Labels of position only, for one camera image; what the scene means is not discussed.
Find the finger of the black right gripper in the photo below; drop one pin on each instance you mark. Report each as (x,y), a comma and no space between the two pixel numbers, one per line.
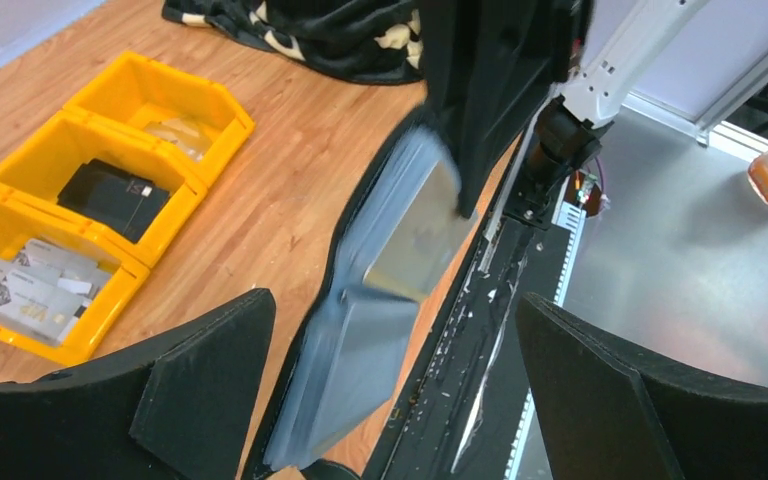
(488,66)

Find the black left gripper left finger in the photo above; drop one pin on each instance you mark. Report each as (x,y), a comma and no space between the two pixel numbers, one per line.
(177,405)

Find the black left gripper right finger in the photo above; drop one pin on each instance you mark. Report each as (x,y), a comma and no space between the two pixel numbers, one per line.
(609,408)

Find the black leather card holder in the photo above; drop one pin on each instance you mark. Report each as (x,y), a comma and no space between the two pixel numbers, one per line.
(290,373)

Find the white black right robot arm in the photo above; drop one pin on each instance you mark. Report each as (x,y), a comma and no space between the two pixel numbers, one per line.
(576,113)

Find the silver cards in bin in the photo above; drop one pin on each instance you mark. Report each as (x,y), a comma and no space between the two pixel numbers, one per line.
(45,289)

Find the yellow bin with cards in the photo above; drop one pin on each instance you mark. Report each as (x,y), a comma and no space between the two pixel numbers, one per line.
(20,223)

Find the black card holders in bin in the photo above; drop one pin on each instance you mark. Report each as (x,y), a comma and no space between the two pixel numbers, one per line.
(124,202)

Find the beige card in right bin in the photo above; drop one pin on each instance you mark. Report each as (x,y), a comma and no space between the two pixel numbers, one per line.
(184,133)

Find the black plush flower blanket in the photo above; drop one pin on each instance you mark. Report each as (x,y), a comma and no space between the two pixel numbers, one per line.
(361,42)

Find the yellow bin with holders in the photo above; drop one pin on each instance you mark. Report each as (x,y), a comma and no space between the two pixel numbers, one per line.
(36,171)

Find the yellow bin right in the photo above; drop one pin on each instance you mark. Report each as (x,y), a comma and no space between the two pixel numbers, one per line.
(135,91)

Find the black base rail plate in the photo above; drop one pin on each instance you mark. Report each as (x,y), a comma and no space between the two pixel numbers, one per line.
(465,411)

